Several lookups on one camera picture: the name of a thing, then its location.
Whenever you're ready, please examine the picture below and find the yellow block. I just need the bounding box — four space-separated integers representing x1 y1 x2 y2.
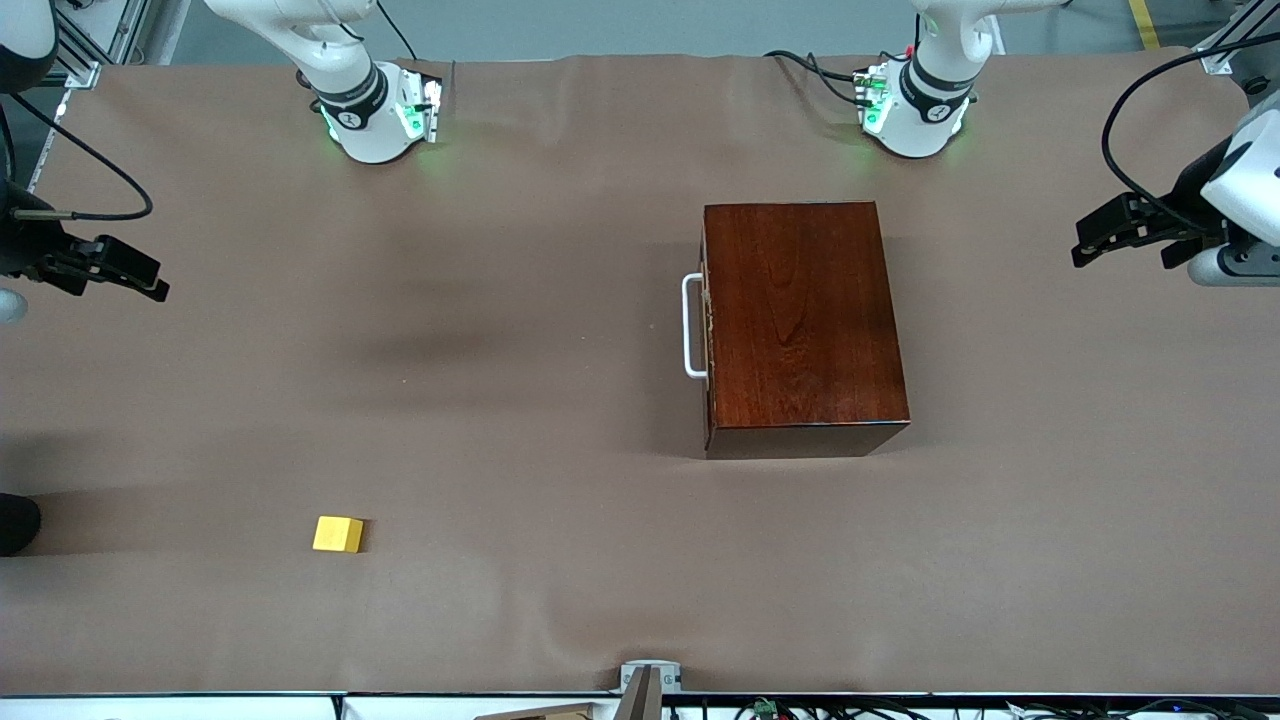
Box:
312 515 366 554

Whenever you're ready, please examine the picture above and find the aluminium profile beam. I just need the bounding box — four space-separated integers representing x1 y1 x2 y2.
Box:
1193 0 1280 77

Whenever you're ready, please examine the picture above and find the black round object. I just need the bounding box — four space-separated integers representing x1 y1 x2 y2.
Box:
0 493 43 558

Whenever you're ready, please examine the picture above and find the dark brown wooden cabinet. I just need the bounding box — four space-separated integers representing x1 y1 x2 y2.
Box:
700 200 912 460

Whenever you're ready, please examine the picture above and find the brown table cover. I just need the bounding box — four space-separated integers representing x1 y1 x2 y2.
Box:
0 45 1280 696

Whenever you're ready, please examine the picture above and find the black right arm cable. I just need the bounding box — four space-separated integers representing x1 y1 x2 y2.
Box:
0 90 155 223

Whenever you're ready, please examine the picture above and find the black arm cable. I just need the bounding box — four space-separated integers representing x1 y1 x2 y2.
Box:
1100 30 1280 236
0 90 155 223

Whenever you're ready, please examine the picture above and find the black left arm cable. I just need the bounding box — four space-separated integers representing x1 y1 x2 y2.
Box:
1100 30 1280 236

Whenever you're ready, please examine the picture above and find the aluminium profile frame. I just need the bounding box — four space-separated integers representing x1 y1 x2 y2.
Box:
0 0 191 221

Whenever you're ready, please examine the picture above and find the grey metal bracket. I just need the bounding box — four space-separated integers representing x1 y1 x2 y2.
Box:
619 659 683 693

